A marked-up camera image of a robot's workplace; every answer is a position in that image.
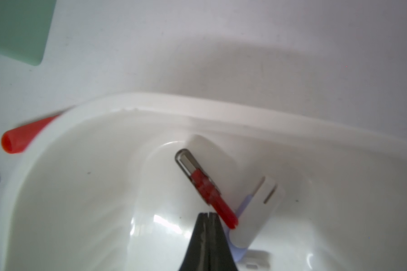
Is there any black red swivel usb drive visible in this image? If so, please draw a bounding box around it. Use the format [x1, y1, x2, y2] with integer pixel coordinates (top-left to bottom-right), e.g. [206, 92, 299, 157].
[175, 149, 239, 229]

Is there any red usb flash drive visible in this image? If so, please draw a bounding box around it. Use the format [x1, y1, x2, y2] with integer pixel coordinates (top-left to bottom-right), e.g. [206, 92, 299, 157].
[1, 115, 59, 154]

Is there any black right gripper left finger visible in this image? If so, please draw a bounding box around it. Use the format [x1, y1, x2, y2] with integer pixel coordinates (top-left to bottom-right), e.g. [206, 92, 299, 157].
[179, 213, 209, 271]

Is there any white plastic storage box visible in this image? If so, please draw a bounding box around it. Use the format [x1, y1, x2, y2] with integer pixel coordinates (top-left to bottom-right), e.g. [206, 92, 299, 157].
[0, 94, 407, 271]

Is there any clear white usb flash drive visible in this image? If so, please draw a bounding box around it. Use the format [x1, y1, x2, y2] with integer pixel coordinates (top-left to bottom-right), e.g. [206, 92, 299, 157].
[185, 135, 239, 208]

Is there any green desk file organizer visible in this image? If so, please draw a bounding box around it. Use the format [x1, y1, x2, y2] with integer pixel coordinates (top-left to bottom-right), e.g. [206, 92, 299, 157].
[0, 0, 56, 66]

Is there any white blue usb flash drive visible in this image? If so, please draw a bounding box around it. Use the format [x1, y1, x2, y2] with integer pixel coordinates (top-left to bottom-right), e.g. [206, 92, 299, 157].
[225, 176, 286, 263]

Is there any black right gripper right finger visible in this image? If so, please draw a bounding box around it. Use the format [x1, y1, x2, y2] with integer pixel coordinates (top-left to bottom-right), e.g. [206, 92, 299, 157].
[208, 212, 237, 271]

